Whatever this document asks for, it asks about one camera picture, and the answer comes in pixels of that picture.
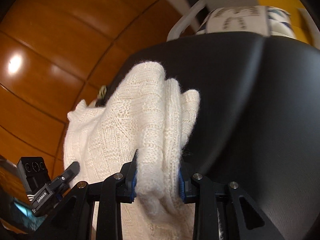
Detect cream knit sweater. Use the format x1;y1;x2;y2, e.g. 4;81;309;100
64;60;200;240

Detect teal cloth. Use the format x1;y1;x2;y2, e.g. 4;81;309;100
10;197;38;230

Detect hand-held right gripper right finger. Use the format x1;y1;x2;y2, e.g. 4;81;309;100
178;162;285;240

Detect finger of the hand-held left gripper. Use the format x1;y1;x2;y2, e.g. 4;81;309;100
51;162;80;195

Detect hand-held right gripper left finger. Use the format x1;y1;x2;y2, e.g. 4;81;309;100
32;150;139;240

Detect cat print pillow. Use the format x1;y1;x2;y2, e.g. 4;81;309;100
195;5;298;40

